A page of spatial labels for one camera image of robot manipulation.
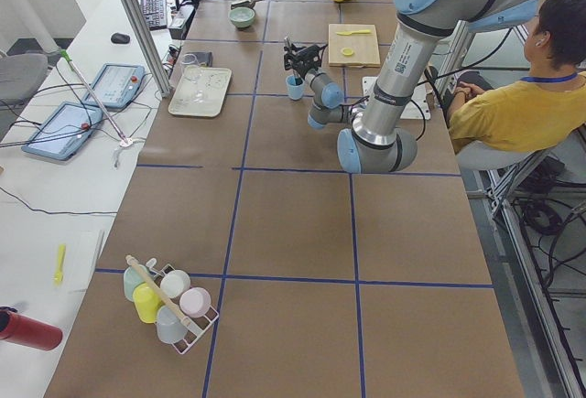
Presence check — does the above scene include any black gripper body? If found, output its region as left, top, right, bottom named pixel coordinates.
left=290, top=60, right=309, bottom=77

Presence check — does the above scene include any light blue plastic cup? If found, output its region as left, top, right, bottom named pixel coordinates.
left=286, top=75, right=305, bottom=101

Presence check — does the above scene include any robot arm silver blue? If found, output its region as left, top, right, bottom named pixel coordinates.
left=284, top=0, right=538, bottom=174

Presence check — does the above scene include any white cup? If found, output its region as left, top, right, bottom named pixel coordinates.
left=160, top=270, right=191, bottom=299

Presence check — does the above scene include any pink cup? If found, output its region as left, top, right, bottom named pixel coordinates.
left=179, top=287, right=212, bottom=317

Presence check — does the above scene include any mint green cup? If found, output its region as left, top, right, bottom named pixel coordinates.
left=123, top=266, right=144, bottom=302

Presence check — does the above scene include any yellow cup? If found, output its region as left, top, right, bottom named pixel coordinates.
left=132, top=283, right=163, bottom=324

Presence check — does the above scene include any grey blue cup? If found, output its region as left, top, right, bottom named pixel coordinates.
left=156, top=306, right=187, bottom=344

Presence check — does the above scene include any bamboo cutting board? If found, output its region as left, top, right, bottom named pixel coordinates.
left=328, top=24, right=381, bottom=68

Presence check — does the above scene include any yellow plastic knife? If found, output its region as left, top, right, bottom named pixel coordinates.
left=335, top=29, right=372, bottom=37

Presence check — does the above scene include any green bowl with ice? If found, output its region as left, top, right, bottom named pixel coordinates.
left=228, top=6, right=256, bottom=29

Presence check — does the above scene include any steel ice scoop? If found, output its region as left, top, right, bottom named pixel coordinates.
left=231, top=0, right=267, bottom=9

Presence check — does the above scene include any beige bear tray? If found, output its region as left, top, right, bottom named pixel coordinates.
left=168, top=66, right=232, bottom=118

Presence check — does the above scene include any clear wine glass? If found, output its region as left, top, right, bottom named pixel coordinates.
left=180, top=53, right=204, bottom=102

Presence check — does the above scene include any black keyboard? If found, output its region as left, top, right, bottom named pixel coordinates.
left=140, top=0, right=168, bottom=30

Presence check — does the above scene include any far blue teach pendant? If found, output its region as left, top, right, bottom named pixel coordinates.
left=91, top=63, right=146, bottom=110

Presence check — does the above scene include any blue teach pendant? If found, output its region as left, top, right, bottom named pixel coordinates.
left=91, top=63, right=146, bottom=110
left=21, top=102, right=103, bottom=161

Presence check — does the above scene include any black computer mouse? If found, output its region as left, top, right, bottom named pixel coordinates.
left=110, top=33, right=130, bottom=45

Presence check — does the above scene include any green tipped metal rod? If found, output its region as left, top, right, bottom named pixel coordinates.
left=60, top=49, right=134, bottom=148

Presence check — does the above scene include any person in yellow shirt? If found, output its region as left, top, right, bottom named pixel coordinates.
left=446, top=0, right=585, bottom=152

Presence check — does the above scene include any near blue teach pendant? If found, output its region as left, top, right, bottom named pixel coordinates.
left=21, top=102, right=103, bottom=161

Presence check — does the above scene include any grey office chair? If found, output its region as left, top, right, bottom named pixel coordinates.
left=1, top=53, right=48, bottom=105

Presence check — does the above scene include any yellow plastic spoon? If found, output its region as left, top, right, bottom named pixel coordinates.
left=53, top=243, right=67, bottom=285

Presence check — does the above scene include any red water bottle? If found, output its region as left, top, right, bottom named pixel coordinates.
left=1, top=307, right=63, bottom=351

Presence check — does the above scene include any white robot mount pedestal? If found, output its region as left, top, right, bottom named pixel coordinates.
left=362, top=76, right=431, bottom=120

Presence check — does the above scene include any aluminium frame post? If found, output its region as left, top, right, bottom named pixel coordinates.
left=121, top=0, right=172, bottom=98

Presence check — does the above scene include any wooden rack handle rod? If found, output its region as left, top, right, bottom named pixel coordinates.
left=125, top=254, right=191, bottom=328

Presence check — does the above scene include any white wire cup rack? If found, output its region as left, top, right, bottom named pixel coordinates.
left=146, top=258, right=219, bottom=354

